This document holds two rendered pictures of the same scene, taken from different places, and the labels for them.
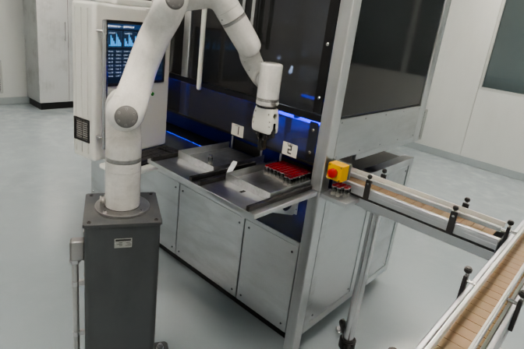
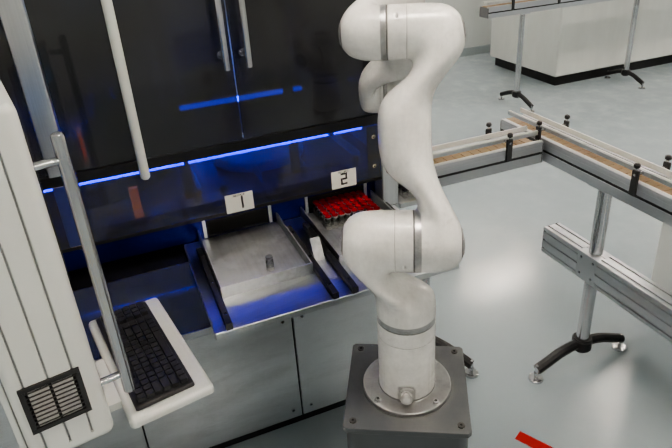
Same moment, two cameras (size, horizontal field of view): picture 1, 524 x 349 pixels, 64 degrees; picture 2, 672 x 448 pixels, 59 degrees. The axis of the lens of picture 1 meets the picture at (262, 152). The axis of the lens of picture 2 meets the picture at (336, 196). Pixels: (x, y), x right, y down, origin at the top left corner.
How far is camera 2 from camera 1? 175 cm
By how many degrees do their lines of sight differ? 56
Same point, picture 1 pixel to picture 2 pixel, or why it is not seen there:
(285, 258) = (368, 308)
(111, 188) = (429, 363)
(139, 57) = (428, 144)
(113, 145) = (423, 302)
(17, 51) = not seen: outside the picture
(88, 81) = (49, 291)
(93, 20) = (22, 149)
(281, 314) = not seen: hidden behind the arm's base
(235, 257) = (287, 369)
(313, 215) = not seen: hidden behind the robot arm
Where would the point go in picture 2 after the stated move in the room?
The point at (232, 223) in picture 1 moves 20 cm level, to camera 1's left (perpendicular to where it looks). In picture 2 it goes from (269, 331) to (234, 369)
